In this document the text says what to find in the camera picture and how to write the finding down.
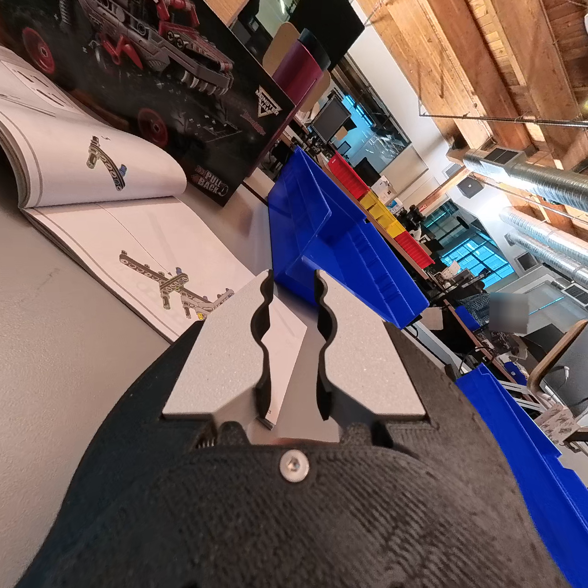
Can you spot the silver ventilation duct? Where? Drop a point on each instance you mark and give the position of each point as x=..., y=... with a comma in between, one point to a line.
x=528, y=177
x=542, y=229
x=546, y=264

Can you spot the yellow plastic bin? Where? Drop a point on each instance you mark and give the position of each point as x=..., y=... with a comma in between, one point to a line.
x=381, y=213

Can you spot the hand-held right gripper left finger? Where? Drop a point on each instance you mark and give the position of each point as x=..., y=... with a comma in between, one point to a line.
x=216, y=363

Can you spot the computer monitor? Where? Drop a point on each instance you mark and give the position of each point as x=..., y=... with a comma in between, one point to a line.
x=330, y=120

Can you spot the plywood chair back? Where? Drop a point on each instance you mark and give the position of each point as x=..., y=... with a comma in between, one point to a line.
x=549, y=356

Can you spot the beige chair back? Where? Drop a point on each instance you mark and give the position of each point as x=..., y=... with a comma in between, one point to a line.
x=282, y=46

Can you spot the metal ceiling rod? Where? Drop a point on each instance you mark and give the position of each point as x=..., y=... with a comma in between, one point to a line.
x=505, y=120

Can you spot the large window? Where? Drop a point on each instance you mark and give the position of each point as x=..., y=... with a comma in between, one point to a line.
x=477, y=259

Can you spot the blue plastic bin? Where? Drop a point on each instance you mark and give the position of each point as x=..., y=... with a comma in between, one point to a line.
x=528, y=459
x=321, y=220

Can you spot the maroon chair back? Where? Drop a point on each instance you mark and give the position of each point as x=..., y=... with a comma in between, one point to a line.
x=298, y=73

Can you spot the black toy set box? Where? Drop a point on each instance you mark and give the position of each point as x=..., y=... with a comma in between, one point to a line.
x=138, y=82

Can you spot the black wall speaker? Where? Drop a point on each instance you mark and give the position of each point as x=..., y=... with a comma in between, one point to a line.
x=471, y=186

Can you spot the white instruction booklet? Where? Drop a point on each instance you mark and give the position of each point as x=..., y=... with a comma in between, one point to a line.
x=138, y=229

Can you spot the red plastic bin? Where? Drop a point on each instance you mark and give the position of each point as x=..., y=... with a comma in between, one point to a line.
x=347, y=177
x=413, y=250

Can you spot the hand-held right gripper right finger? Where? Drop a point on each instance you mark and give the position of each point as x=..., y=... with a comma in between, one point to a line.
x=372, y=363

